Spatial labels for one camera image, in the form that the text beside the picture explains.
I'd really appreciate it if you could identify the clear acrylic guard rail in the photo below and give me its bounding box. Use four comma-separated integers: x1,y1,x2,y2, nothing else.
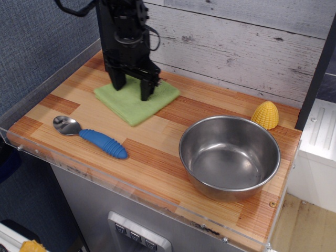
4,45,301,251

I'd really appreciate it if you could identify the white aluminium rail block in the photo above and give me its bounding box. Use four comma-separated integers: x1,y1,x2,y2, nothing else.
287,99,335,212

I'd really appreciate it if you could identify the stainless steel bowl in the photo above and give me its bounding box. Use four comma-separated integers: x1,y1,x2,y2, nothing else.
179,115,281,202

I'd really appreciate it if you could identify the yellow object bottom left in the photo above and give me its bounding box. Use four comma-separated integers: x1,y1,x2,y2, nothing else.
19,240,47,252

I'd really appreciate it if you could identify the green cloth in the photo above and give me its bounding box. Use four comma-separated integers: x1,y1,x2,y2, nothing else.
94,76,180,127

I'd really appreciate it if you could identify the silver button control panel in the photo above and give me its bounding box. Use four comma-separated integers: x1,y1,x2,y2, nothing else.
108,211,172,251

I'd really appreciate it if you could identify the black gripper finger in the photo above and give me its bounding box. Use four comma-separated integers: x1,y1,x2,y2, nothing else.
107,66,126,91
140,79,158,101

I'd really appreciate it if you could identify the blue handled metal spoon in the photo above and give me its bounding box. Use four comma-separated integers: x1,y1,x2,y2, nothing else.
52,115,128,159

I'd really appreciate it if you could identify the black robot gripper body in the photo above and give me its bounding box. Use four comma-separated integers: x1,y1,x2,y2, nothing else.
112,36,160,83

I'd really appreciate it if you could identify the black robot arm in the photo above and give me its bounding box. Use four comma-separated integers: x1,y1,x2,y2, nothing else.
97,1,161,101

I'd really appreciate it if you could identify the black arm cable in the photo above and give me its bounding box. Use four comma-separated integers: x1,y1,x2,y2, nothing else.
54,0,161,52

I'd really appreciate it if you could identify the silver toy kitchen cabinet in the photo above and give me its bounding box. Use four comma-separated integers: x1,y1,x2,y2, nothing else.
51,165,265,251

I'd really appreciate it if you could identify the yellow toy corn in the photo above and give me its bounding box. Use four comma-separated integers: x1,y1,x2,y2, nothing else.
251,101,279,130

